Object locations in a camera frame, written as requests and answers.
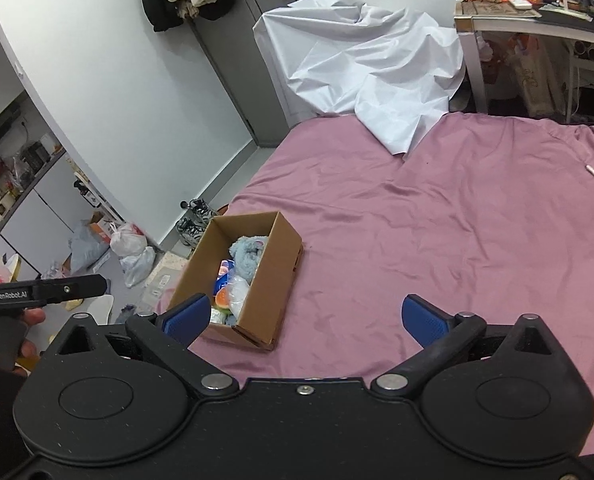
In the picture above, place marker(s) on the brown cardboard box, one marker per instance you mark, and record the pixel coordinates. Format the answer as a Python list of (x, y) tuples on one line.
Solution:
[(260, 322)]

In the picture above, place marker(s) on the grey sneakers pair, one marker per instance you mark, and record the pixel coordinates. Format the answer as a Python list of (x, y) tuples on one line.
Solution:
[(194, 221)]

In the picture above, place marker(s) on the white paper bundle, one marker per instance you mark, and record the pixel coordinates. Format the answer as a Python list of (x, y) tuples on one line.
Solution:
[(218, 316)]

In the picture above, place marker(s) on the white draped cover sheet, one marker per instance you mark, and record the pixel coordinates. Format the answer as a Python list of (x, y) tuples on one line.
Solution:
[(396, 71)]

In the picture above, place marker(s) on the blue tissue pack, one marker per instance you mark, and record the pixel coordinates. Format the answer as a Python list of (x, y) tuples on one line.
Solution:
[(223, 276)]

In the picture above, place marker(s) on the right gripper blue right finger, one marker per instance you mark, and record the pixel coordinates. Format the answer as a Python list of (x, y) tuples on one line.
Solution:
[(424, 322)]

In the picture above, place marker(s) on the grey door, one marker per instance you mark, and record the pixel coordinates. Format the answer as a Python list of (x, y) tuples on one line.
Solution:
[(232, 51)]

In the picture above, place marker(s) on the pink bed sheet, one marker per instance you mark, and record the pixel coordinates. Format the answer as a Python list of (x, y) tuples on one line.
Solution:
[(492, 215)]

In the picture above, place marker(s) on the white cabinet shelf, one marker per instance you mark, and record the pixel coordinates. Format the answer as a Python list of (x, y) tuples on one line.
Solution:
[(49, 217)]

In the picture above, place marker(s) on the white plastic bag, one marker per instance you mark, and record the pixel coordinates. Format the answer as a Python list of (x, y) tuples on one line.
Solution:
[(127, 240)]

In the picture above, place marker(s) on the grey pink plush toy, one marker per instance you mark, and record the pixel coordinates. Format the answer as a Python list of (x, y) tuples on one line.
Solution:
[(246, 253)]

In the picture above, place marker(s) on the burger plush toy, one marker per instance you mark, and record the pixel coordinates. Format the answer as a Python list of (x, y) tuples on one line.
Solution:
[(222, 299)]

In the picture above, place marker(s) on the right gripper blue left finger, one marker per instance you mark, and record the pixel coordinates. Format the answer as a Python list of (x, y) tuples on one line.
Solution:
[(185, 323)]

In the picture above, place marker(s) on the clear bag white beads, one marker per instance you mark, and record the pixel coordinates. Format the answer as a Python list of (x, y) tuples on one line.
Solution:
[(238, 291)]

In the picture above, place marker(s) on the blue denim heart patch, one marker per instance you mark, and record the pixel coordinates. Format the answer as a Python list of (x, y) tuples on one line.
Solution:
[(231, 320)]

